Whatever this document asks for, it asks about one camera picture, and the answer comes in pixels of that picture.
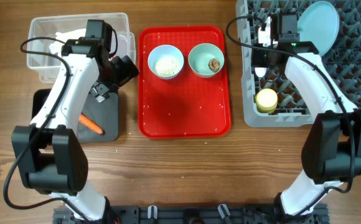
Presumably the yellow plastic cup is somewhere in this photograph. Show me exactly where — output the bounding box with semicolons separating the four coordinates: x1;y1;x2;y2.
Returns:
255;88;278;114

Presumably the brown walnut shell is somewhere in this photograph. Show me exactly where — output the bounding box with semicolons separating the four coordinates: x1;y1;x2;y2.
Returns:
208;58;221;73

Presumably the light blue bowl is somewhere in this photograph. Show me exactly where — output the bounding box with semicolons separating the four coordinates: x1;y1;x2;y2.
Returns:
148;45;184;80

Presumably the white rice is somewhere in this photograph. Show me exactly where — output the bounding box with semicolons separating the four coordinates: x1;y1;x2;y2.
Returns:
154;55;181;77

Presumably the mint green bowl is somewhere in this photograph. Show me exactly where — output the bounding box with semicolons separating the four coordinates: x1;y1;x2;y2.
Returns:
188;43;225;78

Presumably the orange carrot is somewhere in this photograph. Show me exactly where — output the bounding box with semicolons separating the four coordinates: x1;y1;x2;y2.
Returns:
78;113;104;135

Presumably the white napkin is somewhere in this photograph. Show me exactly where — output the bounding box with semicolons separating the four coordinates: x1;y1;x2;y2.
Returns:
49;28;86;57

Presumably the light blue plate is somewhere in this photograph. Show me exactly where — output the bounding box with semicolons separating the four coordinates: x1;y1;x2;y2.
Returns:
297;1;340;56

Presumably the white plastic spoon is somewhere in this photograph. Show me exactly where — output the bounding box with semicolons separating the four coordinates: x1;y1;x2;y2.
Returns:
255;67;267;78

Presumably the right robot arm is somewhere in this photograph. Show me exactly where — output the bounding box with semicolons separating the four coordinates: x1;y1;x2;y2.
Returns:
251;11;361;220

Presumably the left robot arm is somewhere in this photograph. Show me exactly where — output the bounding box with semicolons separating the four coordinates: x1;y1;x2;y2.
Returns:
11;19;139;223

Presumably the grey dishwasher rack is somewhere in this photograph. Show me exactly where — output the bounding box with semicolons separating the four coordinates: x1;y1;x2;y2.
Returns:
241;1;361;128

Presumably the black waste tray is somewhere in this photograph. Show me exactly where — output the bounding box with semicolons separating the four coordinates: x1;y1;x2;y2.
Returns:
30;89;118;144

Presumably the red serving tray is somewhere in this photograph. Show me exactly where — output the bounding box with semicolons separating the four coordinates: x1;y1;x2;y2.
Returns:
138;26;232;139

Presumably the clear plastic bin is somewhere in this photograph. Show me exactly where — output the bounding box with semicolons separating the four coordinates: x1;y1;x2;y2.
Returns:
27;12;136;83

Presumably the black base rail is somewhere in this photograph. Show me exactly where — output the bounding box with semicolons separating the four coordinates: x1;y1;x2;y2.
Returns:
52;204;331;224

